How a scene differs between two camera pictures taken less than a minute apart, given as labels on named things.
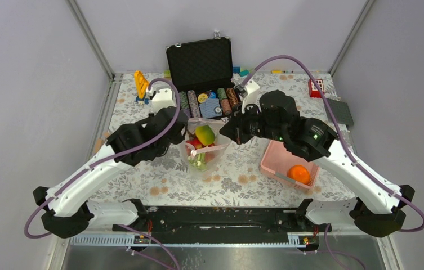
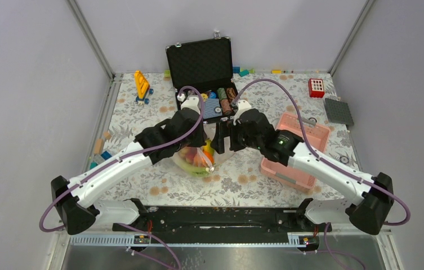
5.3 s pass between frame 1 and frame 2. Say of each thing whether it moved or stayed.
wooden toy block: stayed
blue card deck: stayed
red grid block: stayed
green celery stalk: moved
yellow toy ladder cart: stayed
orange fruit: moved
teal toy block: stayed
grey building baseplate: stayed
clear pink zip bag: moved
